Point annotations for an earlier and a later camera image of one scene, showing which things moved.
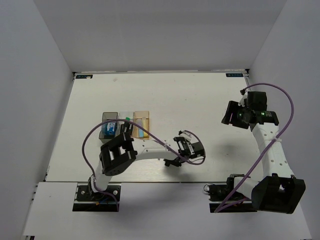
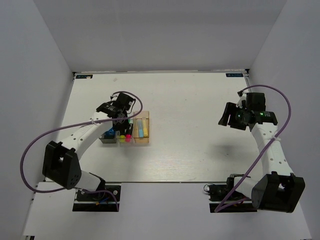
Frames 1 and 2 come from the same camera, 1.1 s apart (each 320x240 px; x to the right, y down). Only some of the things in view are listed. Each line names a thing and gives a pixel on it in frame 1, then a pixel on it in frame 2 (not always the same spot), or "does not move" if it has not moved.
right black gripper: x=232 y=107 does not move
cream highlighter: x=146 y=135 does not move
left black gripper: x=173 y=162 to x=125 y=125
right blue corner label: x=234 y=75 does not move
